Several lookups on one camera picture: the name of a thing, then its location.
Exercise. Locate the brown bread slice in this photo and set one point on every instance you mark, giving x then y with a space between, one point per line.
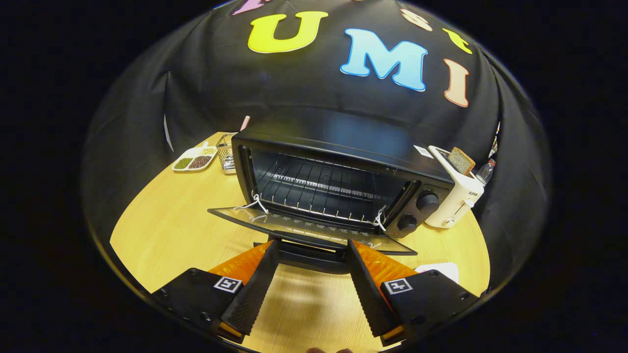
461 161

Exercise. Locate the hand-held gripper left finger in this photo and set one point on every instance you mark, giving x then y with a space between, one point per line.
255 289

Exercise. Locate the black toaster oven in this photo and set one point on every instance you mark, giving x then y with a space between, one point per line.
319 147

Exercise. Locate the white toaster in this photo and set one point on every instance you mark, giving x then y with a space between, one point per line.
458 196

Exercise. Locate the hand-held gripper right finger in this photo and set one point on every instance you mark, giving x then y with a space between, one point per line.
373 294

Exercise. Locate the pink straw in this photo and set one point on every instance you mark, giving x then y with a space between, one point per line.
245 123

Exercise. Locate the white square plate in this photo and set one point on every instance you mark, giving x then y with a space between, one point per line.
444 269

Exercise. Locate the black backdrop cloth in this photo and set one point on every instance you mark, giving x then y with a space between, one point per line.
147 98

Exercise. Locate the clear water bottle red label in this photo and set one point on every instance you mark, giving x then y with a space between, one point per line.
484 172

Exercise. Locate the white divided dish with beans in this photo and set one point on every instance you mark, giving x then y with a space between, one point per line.
194 162

